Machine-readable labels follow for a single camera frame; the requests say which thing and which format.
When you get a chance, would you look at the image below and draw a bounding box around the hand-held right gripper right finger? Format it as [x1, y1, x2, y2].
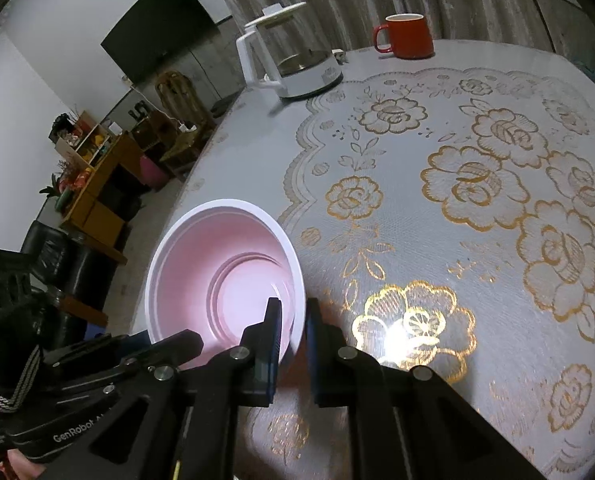
[305, 297, 548, 480]

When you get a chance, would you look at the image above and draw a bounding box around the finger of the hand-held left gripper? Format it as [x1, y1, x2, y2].
[58, 329, 205, 392]
[42, 333, 149, 369]

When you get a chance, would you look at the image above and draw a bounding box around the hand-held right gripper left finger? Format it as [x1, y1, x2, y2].
[42, 297, 283, 480]

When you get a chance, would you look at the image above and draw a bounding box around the red plastic bowl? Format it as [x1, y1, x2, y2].
[145, 200, 307, 367]

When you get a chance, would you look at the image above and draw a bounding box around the black leather sofa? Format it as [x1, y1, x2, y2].
[20, 220, 128, 328]

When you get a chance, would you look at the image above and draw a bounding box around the flower arrangement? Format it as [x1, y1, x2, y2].
[40, 160, 81, 208]

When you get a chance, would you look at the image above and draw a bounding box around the wooden shelf unit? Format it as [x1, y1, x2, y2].
[52, 110, 178, 263]

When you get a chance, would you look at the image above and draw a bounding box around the pink bin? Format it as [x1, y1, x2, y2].
[140, 155, 169, 192]

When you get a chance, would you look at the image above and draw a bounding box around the gold floral lace tablecloth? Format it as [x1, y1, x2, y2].
[128, 39, 595, 480]

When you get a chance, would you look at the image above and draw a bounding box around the wicker chair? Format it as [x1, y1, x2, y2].
[155, 71, 214, 163]

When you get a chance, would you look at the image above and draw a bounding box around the white glass electric kettle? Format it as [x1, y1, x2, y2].
[236, 2, 344, 100]

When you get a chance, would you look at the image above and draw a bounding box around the black television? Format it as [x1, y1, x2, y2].
[101, 0, 216, 85]

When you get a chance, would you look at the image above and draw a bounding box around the red mug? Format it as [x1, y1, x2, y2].
[373, 13, 435, 59]

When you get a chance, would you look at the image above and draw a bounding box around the striped wrist strap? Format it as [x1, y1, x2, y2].
[0, 347, 43, 413]

